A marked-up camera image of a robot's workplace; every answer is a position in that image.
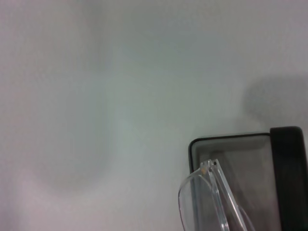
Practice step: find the black glasses case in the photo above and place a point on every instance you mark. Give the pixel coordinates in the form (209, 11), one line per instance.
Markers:
(288, 168)

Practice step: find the clear white glasses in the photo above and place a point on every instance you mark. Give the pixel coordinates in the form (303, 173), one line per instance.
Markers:
(211, 192)

